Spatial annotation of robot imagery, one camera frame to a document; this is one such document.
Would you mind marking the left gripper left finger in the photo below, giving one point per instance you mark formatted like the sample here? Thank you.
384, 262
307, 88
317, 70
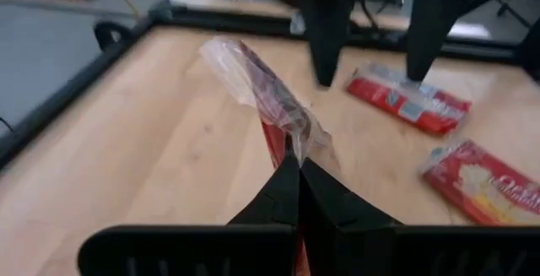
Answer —
261, 208

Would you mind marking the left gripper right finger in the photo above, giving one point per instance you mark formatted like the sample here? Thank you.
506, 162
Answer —
337, 217

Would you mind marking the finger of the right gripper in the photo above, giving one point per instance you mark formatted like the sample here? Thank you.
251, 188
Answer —
426, 27
327, 35

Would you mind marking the red popcorn bag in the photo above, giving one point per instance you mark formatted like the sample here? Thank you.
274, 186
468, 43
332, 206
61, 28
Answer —
409, 103
274, 99
485, 187

